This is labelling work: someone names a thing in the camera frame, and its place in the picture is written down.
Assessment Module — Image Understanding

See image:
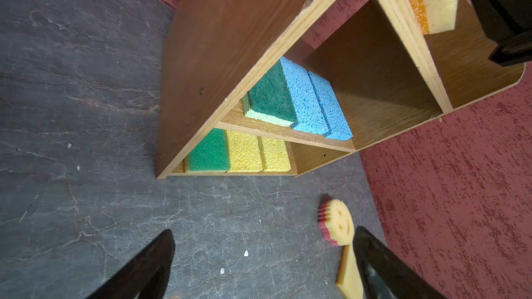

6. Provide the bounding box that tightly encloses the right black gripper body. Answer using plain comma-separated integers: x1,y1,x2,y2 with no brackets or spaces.
471,0,531,66

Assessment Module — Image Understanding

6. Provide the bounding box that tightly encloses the yellow smiley face sponge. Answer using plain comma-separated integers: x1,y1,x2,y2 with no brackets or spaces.
318,199,355,246

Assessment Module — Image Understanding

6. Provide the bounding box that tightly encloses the light blue sponge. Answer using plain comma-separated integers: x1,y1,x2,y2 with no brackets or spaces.
308,71,353,141
280,57,328,136

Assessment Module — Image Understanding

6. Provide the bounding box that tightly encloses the bright green sponge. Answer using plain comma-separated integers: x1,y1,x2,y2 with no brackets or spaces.
184,128,229,172

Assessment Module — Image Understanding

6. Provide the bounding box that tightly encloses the wooden three-tier shelf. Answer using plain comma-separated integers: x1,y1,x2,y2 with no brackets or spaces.
156,0,526,179

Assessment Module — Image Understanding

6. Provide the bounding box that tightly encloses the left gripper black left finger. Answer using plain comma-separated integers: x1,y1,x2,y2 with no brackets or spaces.
89,229,175,298

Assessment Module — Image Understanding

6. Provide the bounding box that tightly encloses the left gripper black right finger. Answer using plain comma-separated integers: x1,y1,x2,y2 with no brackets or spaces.
353,226,445,299

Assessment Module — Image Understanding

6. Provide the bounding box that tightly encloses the dark green sponge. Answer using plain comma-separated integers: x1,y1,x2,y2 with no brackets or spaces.
242,61,296,127

